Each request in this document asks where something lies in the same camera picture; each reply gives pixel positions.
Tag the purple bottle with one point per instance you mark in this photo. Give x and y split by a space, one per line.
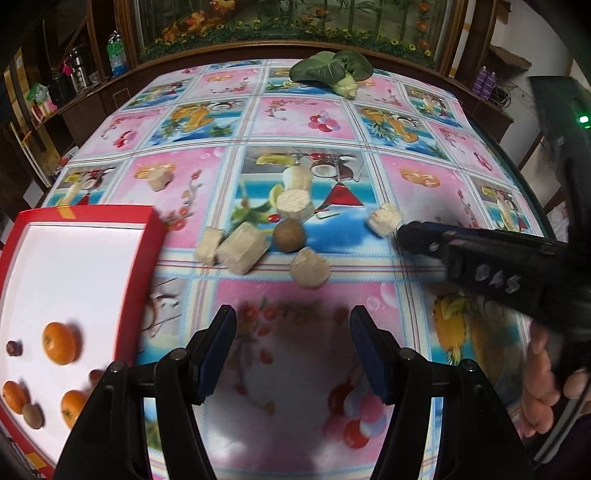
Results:
491 81
482 79

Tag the green packet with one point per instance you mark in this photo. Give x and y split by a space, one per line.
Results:
37 92

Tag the pale cut chunk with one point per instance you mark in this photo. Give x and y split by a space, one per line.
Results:
208 245
383 220
309 268
242 251
159 178

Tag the steel thermos flask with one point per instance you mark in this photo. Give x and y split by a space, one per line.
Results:
79 67

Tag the framed artificial flower panel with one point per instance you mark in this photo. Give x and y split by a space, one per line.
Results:
295 23

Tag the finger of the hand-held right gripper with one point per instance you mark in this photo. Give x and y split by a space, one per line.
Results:
422 237

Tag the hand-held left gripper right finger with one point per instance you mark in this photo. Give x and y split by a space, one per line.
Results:
369 357

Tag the green bok choy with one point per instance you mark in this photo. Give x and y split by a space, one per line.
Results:
330 69

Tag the fruit-print pink tablecloth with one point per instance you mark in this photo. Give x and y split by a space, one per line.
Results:
295 117

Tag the pink box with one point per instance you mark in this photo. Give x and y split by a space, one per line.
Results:
46 110

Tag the brown round fruit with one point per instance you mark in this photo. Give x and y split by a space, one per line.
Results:
289 235
33 414

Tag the person's right hand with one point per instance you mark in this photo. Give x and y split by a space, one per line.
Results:
538 392

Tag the orange mandarin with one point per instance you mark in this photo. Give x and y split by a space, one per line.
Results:
60 342
14 397
73 408

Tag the black container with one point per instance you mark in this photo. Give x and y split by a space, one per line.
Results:
57 86

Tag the large round pale chunk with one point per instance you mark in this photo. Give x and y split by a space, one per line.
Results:
295 206

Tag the red tray with white inside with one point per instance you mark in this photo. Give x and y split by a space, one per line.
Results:
78 272

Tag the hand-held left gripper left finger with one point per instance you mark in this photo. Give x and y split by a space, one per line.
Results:
217 355

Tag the dark red date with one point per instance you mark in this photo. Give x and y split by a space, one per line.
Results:
94 376
14 348

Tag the clear bottle with green label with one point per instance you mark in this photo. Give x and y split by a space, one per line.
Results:
117 54

